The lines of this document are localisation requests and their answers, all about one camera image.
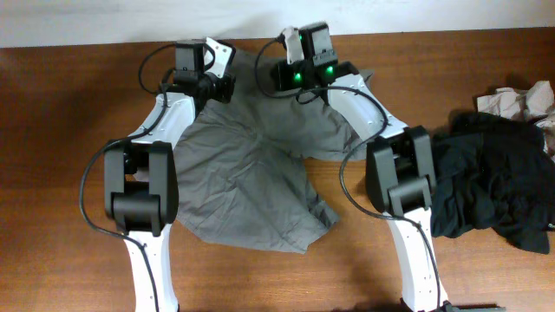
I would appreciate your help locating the grey shorts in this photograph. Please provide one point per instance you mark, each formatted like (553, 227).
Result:
(240, 166)

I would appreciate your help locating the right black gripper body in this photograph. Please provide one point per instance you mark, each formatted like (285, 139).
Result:
(289, 74)

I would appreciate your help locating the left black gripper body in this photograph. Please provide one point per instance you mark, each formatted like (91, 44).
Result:
(223, 87)

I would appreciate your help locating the black garment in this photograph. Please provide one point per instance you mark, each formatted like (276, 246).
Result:
(493, 173)

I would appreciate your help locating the beige crumpled cloth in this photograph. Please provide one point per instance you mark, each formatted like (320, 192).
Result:
(535, 105)

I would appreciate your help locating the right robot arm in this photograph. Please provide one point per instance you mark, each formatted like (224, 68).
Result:
(400, 178)

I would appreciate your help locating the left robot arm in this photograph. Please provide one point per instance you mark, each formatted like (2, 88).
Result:
(140, 179)

